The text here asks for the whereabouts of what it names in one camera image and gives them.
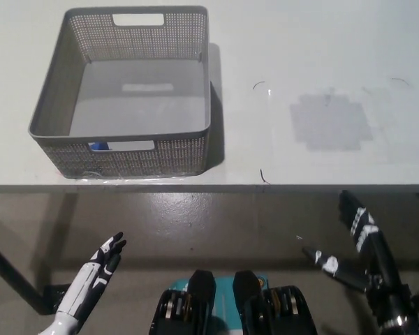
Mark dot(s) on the black teal robot body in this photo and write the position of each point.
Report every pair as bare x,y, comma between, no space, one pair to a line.
202,307

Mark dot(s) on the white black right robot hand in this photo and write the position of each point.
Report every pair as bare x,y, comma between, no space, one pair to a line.
377,251

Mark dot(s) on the blue rook chess piece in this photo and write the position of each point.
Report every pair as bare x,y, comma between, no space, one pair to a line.
99,146

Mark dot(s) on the grey perforated plastic basket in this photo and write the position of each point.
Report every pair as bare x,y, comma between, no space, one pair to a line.
125,158

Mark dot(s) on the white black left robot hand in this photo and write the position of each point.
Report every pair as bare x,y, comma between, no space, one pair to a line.
84,286

